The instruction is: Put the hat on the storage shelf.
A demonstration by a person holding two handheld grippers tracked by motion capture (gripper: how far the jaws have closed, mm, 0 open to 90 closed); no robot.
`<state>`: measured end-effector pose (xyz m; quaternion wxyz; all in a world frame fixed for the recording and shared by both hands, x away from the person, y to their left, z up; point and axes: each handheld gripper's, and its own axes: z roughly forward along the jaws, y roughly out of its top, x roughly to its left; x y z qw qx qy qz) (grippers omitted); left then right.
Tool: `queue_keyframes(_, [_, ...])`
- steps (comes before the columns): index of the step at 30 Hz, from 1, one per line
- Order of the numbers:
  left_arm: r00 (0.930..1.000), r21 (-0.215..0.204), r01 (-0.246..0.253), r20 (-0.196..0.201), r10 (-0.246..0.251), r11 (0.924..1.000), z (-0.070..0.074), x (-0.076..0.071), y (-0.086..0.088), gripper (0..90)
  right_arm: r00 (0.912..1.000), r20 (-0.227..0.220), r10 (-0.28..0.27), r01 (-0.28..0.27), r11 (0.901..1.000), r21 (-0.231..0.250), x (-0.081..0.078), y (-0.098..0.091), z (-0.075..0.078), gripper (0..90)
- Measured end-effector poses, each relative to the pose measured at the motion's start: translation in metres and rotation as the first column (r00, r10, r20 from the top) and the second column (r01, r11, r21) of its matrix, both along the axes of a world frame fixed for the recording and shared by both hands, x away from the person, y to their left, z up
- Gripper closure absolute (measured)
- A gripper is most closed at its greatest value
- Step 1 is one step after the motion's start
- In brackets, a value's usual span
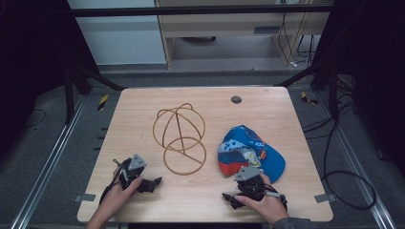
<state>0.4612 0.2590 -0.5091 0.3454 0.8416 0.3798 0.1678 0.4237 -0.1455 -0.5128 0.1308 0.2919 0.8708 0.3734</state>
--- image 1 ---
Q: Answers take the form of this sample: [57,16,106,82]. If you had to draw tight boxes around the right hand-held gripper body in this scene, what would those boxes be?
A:
[233,165,267,202]

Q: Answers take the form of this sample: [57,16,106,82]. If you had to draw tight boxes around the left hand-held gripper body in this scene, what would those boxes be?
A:
[117,154,148,192]

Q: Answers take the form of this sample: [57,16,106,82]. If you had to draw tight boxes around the blue and red baseball cap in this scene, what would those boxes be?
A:
[217,124,287,184]

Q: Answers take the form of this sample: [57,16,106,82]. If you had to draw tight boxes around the brown wire hat stand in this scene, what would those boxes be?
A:
[152,102,208,177]

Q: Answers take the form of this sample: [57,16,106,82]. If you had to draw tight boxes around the person's right hand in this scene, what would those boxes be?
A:
[234,173,289,225]

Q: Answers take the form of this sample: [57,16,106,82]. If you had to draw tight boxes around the person's left hand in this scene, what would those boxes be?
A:
[99,176,143,220]

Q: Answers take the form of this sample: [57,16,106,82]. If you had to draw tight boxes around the yellow and black tape strip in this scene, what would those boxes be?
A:
[96,94,110,113]
[300,91,319,106]

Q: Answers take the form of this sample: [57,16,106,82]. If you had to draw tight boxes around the black metal stand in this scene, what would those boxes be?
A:
[272,61,340,120]
[63,60,128,126]

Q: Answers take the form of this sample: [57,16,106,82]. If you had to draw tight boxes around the white cabinet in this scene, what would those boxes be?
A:
[66,0,168,66]

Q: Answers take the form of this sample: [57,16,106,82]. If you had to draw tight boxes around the black curtain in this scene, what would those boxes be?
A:
[313,0,405,177]
[0,0,99,160]

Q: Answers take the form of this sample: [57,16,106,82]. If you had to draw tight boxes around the light wooden desk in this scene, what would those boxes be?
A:
[155,0,333,70]

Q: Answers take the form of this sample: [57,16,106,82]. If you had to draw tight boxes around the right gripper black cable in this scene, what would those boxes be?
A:
[263,183,288,212]

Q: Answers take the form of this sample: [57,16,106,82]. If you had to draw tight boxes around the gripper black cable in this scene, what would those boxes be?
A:
[263,183,288,212]
[98,157,125,205]

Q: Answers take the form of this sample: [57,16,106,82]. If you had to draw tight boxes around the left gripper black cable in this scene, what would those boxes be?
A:
[98,157,125,205]

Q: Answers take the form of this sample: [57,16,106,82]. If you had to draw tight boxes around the grey metal table bracket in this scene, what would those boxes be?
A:
[74,193,96,203]
[313,193,337,204]

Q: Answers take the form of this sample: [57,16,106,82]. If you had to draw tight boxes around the aluminium floor rail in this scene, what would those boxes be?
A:
[314,92,397,229]
[9,94,87,229]

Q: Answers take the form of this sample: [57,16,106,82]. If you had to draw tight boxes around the black looped floor cable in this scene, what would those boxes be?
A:
[320,120,377,211]

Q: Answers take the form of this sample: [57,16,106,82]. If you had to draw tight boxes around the thin black floor cable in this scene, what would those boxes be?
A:
[24,108,48,130]

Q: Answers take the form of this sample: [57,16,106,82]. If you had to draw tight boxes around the bundle of hanging desk cables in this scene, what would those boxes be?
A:
[277,12,317,69]

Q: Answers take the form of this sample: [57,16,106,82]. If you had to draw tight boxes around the black horizontal frame bar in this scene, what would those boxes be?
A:
[70,4,333,18]

